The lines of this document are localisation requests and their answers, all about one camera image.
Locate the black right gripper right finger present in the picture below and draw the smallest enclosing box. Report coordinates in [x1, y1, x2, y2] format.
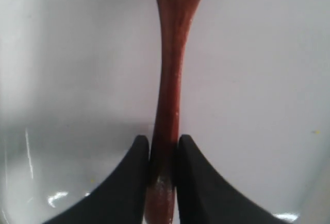
[177, 135, 285, 224]

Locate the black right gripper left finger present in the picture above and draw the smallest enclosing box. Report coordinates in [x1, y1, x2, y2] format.
[46, 135, 149, 224]

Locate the red-brown wooden spoon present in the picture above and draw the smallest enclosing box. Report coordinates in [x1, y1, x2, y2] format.
[144, 0, 201, 223]

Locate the white rectangular tray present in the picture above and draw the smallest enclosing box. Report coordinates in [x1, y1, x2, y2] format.
[1, 0, 329, 223]

